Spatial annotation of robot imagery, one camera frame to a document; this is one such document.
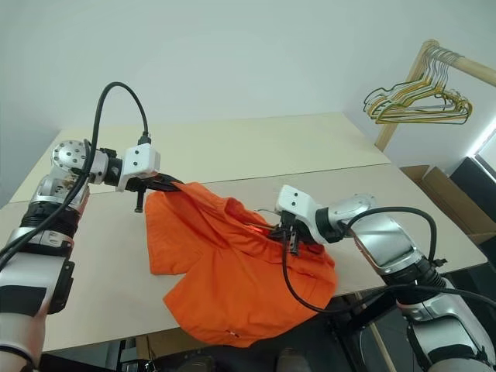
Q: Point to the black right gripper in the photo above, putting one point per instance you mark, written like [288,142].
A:
[291,224]

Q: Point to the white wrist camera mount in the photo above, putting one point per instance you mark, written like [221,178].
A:
[294,199]
[139,159]

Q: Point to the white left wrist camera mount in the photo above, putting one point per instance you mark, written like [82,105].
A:
[139,159]

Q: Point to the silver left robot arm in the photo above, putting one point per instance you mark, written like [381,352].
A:
[38,279]

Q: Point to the orange shorts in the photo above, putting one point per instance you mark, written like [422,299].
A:
[232,279]

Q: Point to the black table frame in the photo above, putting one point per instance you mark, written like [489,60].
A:
[364,314]

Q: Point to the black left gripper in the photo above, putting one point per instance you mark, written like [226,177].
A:
[140,188]

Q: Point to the black flat panel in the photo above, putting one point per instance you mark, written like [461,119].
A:
[474,178]

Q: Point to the light wooden pole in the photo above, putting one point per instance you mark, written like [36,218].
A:
[377,343]

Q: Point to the dark rounded shape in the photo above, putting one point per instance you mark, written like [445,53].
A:
[292,360]

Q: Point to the wooden clothes rack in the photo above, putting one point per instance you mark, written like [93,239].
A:
[472,66]

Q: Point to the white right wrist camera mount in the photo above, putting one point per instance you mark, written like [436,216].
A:
[294,199]

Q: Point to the open cardboard box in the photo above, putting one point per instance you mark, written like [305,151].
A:
[457,201]

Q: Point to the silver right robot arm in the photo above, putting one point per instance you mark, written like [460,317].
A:
[387,236]

